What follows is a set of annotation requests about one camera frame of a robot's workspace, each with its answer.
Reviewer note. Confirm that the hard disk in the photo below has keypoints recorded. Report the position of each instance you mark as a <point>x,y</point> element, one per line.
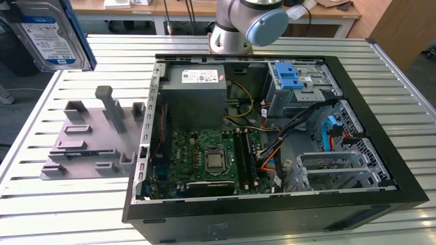
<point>51,38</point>

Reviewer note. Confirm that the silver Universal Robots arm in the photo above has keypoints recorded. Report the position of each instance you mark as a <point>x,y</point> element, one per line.
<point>231,38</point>

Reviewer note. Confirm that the silver disk bay cage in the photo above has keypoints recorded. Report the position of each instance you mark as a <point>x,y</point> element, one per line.
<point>335,171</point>

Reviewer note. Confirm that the grey power supply unit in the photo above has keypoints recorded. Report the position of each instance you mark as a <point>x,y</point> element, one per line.
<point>191,107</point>

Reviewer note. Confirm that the silver CPU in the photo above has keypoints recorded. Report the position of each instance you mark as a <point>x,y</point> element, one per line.
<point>215,161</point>

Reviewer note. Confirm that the green motherboard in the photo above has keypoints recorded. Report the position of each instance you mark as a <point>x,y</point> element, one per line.
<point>186,153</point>

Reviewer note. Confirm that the black RAM slot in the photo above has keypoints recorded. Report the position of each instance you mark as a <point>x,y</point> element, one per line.
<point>242,163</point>

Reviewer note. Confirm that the installed RAM stick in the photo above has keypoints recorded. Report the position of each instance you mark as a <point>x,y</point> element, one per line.
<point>253,166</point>

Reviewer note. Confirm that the black graphics card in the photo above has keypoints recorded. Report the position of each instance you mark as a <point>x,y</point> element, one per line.
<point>211,189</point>

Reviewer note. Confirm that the blue plastic drive latch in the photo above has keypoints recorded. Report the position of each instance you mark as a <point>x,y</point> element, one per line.
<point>287,76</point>

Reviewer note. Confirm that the silver optical drive cage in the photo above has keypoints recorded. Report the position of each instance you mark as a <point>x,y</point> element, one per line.
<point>307,96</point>

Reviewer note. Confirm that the grey parts rack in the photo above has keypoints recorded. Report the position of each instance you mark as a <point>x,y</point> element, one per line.
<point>99,139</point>

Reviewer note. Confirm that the black open PC case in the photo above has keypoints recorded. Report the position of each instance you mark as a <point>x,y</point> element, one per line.
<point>238,224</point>

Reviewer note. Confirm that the bare RAM stick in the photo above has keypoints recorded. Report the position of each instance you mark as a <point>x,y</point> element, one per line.
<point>86,153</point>

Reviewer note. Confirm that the white plastic tube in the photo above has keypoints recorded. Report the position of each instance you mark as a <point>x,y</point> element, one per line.
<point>299,10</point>

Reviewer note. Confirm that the small white box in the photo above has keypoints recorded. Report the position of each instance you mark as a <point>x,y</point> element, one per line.
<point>139,2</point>

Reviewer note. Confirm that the wooden office desk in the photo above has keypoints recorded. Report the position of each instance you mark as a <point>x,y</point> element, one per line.
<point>90,10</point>
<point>327,14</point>

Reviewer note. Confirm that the large white box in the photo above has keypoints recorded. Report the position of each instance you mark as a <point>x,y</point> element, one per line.
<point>118,3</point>

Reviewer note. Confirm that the brown cardboard box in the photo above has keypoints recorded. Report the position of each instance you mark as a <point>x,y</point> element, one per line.
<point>333,3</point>

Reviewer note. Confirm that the white table foot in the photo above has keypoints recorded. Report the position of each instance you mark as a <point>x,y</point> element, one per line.
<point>7,97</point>

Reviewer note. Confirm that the wooden cabinet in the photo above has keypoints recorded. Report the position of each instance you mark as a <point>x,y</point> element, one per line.
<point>409,30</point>

